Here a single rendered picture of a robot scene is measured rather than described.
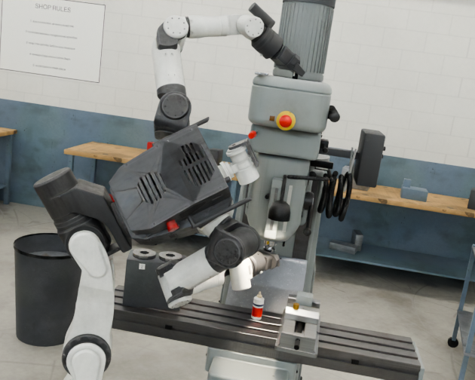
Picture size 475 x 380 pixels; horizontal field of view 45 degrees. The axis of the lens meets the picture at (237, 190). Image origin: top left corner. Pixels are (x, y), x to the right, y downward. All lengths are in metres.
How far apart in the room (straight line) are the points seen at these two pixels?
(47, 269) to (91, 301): 2.03
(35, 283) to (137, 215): 2.32
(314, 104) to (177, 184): 0.55
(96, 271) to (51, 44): 5.40
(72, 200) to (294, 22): 1.08
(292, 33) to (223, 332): 1.14
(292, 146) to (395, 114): 4.42
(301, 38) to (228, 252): 0.96
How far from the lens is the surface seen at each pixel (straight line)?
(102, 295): 1.74
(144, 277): 2.22
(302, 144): 1.95
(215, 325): 2.19
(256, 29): 1.93
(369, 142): 2.28
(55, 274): 3.79
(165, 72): 1.80
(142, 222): 1.56
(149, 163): 1.57
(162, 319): 2.21
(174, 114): 1.69
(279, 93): 1.85
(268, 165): 2.00
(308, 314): 2.16
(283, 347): 2.08
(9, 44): 7.15
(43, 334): 3.98
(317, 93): 1.85
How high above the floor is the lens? 1.90
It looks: 12 degrees down
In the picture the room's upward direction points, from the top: 8 degrees clockwise
